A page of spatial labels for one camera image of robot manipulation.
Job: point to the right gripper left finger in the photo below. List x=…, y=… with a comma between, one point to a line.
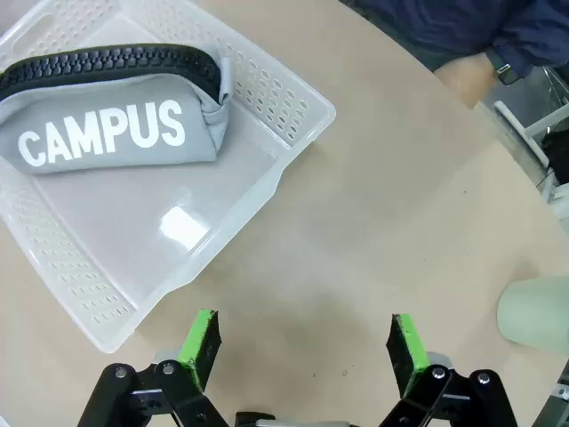
x=195, y=351

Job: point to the person's left forearm navy sleeve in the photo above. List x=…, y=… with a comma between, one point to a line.
x=533, y=31

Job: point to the white metal frame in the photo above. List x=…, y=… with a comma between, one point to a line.
x=529, y=133

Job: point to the dark wrist watch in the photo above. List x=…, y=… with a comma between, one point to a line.
x=504, y=71

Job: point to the person's torso navy jacket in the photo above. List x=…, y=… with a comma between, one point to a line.
x=422, y=22

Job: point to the grey CAMPUS pencil case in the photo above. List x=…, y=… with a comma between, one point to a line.
x=111, y=133

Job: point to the pale green plastic cup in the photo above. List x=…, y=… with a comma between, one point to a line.
x=538, y=311

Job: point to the white perforated plastic basket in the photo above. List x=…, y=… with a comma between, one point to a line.
x=146, y=213

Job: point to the person's left hand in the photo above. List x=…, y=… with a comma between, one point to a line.
x=467, y=78

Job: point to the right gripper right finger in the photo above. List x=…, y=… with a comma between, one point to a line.
x=406, y=351

